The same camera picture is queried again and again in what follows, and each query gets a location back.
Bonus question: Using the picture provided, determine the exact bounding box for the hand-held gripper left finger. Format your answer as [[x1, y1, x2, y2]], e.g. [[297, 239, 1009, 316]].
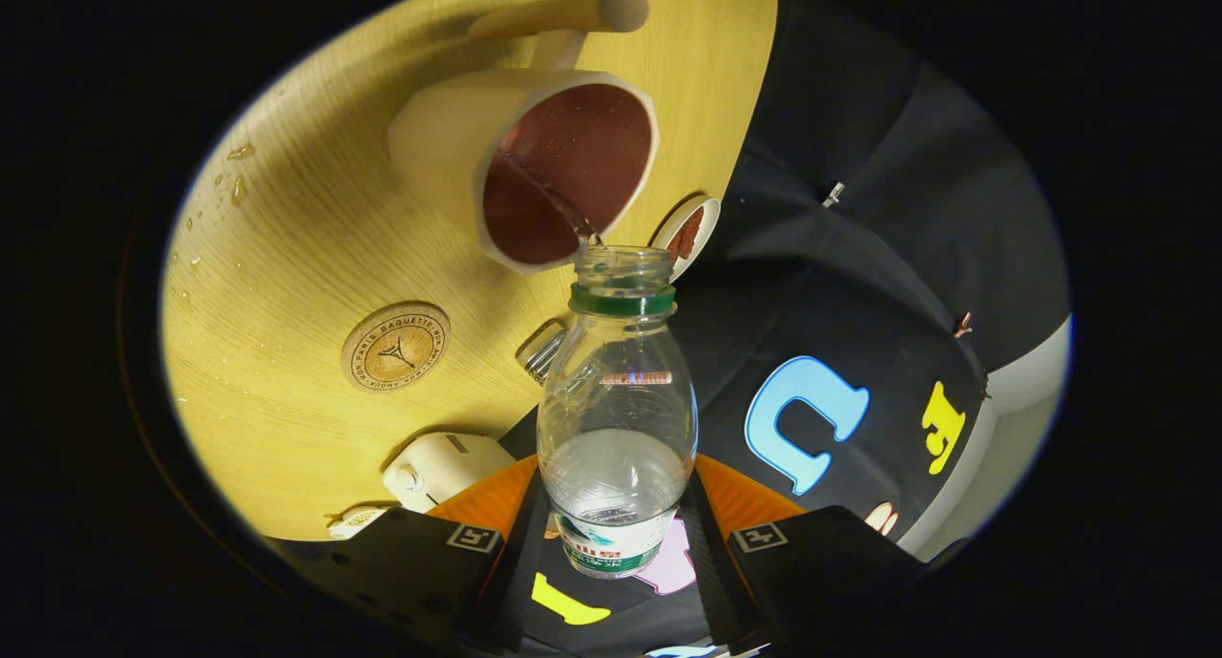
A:
[[275, 454, 551, 655]]

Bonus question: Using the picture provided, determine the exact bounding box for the wooden table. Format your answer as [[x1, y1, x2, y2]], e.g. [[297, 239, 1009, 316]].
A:
[[159, 0, 780, 543]]

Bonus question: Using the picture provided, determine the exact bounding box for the brown sausage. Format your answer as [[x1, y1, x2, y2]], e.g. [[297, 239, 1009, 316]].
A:
[[667, 206, 706, 264]]

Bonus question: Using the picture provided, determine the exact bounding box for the beige cup with wooden handle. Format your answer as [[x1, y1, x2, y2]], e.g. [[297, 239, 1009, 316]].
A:
[[387, 0, 663, 278]]

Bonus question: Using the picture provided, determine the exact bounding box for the white toaster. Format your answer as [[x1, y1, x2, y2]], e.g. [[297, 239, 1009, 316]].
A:
[[381, 432, 517, 515]]

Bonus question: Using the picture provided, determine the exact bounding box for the white divided grain dish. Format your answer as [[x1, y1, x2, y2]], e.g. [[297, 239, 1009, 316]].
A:
[[328, 504, 393, 541]]

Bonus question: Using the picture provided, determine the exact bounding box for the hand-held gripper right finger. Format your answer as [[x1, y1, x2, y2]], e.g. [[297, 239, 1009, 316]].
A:
[[682, 452, 934, 655]]

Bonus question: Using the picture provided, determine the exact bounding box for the round cork coaster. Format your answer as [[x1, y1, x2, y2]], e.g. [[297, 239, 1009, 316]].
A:
[[340, 301, 453, 393]]

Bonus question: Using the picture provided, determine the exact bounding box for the small white plate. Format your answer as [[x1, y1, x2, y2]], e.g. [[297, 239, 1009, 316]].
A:
[[650, 195, 724, 284]]

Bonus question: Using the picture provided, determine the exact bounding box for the black backdrop cloth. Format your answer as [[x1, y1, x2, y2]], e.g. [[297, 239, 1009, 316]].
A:
[[492, 0, 1071, 658]]

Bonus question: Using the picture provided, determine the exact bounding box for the clear plastic juice bottle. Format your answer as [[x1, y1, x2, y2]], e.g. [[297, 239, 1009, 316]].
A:
[[535, 244, 700, 581]]

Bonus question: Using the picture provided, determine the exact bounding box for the wire basket holder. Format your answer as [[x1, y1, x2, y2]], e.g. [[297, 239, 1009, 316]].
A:
[[516, 318, 572, 387]]

